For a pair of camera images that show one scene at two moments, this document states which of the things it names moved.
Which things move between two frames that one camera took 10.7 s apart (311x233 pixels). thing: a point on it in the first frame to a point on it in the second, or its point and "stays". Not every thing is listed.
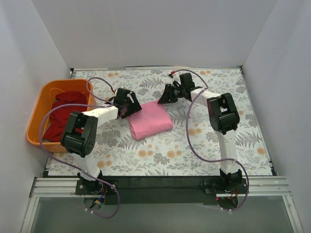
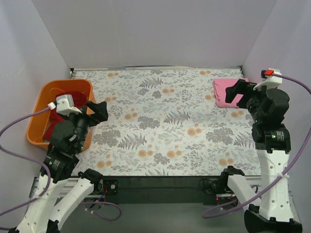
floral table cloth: [193, 147] stays
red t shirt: [57, 120] stays
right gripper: [170, 92] to [244, 96]
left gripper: [129, 107] to [91, 117]
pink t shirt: [153, 118] to [220, 85]
